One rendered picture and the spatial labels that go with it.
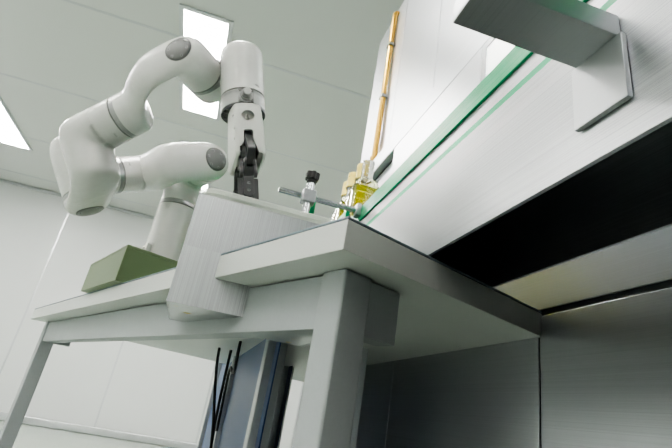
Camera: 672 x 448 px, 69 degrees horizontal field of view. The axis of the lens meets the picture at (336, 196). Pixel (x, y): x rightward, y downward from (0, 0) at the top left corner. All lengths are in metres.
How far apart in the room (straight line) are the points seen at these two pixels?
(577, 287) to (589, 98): 0.34
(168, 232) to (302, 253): 0.71
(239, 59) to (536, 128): 0.57
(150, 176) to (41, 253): 6.14
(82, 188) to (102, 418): 5.98
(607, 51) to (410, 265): 0.27
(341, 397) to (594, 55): 0.37
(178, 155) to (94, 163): 0.25
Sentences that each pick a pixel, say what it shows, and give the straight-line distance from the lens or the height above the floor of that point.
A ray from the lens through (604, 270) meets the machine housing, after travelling 0.66.
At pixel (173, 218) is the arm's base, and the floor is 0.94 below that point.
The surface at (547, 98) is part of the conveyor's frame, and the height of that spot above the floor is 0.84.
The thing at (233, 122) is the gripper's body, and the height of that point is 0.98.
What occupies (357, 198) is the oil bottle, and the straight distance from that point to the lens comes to 1.10.
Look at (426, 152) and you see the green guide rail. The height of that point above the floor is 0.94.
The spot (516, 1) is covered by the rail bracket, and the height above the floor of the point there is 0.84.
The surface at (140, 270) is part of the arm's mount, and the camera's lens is 1.09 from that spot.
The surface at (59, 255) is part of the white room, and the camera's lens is 7.22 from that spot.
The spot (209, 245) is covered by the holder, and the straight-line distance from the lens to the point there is 0.69.
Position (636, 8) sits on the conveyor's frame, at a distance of 0.41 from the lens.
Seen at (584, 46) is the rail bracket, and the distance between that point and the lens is 0.41.
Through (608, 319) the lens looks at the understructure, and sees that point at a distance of 0.65.
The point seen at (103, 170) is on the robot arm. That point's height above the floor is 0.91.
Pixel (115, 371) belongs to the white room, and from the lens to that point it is 6.88.
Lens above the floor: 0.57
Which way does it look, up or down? 25 degrees up
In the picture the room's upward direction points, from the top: 10 degrees clockwise
